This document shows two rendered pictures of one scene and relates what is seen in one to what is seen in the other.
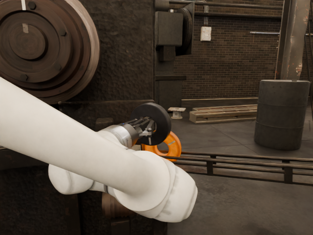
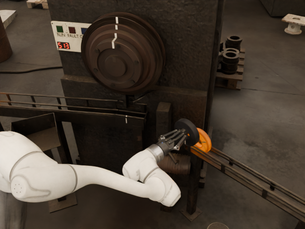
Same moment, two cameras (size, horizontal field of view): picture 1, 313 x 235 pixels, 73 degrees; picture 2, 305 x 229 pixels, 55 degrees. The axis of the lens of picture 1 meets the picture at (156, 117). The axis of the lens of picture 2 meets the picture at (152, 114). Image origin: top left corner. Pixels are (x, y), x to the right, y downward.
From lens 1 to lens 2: 0.99 m
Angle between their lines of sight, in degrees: 34
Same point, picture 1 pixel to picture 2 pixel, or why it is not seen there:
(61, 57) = (135, 77)
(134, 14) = (198, 25)
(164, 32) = not seen: outside the picture
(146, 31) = (208, 39)
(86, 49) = (152, 66)
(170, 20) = not seen: outside the picture
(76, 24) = (146, 51)
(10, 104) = (112, 182)
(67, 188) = not seen: hidden behind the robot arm
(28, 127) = (115, 186)
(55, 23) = (132, 57)
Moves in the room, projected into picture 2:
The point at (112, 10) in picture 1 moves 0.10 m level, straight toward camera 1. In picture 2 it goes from (178, 21) to (175, 28)
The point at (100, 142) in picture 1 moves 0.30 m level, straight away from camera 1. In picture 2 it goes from (135, 187) to (147, 136)
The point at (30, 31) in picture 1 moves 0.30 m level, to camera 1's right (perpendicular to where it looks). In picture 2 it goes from (117, 62) to (171, 72)
